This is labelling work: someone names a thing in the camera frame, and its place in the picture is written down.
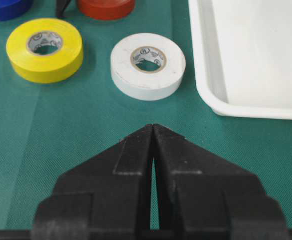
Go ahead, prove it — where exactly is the white plastic case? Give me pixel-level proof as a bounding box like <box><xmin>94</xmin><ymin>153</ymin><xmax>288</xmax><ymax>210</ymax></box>
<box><xmin>188</xmin><ymin>0</ymin><xmax>292</xmax><ymax>120</ymax></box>

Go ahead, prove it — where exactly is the yellow tape roll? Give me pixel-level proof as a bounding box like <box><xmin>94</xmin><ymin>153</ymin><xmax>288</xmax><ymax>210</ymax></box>
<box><xmin>6</xmin><ymin>18</ymin><xmax>83</xmax><ymax>84</ymax></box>

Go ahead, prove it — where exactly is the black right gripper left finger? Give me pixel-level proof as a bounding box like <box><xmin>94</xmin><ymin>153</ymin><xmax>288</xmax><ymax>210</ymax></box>
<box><xmin>31</xmin><ymin>124</ymin><xmax>153</xmax><ymax>240</ymax></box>

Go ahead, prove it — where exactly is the white tape roll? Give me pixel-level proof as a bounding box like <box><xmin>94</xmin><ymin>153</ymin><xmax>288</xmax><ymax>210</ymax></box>
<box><xmin>110</xmin><ymin>33</ymin><xmax>186</xmax><ymax>101</ymax></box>

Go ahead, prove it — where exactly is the red tape roll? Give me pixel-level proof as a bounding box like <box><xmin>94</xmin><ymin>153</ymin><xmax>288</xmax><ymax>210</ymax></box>
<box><xmin>76</xmin><ymin>0</ymin><xmax>135</xmax><ymax>21</ymax></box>

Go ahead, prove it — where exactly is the blue tape roll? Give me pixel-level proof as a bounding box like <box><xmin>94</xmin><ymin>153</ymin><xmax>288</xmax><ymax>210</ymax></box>
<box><xmin>0</xmin><ymin>0</ymin><xmax>34</xmax><ymax>21</ymax></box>

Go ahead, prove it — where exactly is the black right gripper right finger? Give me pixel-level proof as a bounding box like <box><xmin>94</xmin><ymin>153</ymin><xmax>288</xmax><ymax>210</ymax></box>
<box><xmin>153</xmin><ymin>124</ymin><xmax>288</xmax><ymax>240</ymax></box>

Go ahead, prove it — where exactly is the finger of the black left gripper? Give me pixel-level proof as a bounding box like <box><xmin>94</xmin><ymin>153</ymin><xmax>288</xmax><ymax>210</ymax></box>
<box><xmin>55</xmin><ymin>0</ymin><xmax>71</xmax><ymax>18</ymax></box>

